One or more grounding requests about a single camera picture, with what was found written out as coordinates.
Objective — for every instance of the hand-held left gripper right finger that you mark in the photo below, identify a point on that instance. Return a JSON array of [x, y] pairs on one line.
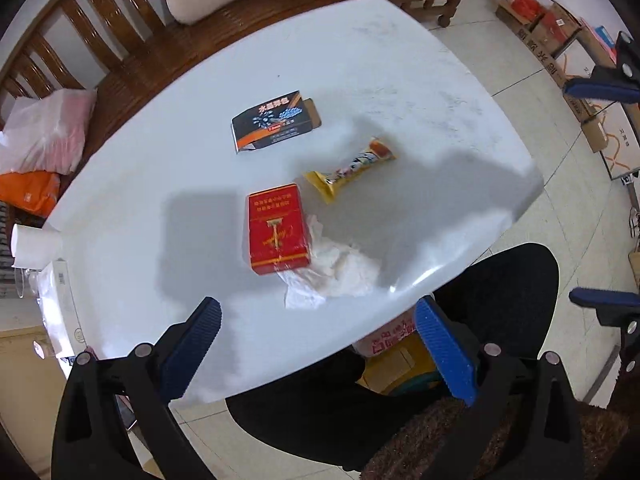
[[445, 355]]

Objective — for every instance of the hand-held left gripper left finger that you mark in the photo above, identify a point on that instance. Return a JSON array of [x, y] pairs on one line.
[[192, 345]]

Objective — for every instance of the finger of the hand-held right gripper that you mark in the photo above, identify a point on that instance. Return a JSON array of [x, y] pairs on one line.
[[600, 296], [595, 89]]

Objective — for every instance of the white tissue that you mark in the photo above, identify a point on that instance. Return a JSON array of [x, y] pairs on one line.
[[345, 270]]

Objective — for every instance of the red cigarette box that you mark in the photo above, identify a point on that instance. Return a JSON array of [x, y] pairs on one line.
[[277, 230]]

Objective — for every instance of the yellow snack wrapper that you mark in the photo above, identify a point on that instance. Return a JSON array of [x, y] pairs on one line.
[[350, 165]]

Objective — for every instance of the black cardboard box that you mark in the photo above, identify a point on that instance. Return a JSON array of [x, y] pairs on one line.
[[270, 122]]

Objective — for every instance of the small brown carton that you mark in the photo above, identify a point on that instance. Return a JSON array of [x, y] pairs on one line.
[[594, 134]]

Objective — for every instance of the large white carton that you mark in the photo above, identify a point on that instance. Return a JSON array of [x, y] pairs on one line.
[[620, 135]]

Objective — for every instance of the red printed carton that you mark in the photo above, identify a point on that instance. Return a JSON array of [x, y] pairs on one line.
[[555, 22]]

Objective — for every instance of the black office chair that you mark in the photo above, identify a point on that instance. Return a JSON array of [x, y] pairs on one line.
[[500, 285]]

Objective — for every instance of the red plastic bag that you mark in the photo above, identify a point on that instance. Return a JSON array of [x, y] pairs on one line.
[[527, 7]]

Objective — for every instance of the brown fuzzy seat cushion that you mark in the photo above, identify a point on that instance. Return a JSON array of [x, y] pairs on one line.
[[395, 455]]

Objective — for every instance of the open brown cardboard box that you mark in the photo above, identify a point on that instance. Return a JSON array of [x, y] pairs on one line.
[[505, 10]]

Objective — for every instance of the long white box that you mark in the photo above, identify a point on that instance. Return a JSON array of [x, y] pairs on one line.
[[62, 310]]

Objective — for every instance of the clear glass cup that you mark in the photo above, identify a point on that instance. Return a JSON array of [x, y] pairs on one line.
[[25, 282]]

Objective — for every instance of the white paper roll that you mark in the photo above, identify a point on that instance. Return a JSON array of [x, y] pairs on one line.
[[35, 245]]

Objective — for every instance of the white top wooden coffee table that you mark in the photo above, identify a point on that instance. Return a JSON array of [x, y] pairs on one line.
[[400, 85]]

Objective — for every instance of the orange bag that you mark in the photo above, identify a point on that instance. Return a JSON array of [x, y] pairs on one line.
[[30, 192]]

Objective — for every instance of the white plastic bag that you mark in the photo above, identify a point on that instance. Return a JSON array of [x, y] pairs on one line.
[[45, 130]]

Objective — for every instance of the wooden sofa bench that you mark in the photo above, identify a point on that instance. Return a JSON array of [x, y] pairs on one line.
[[145, 60]]

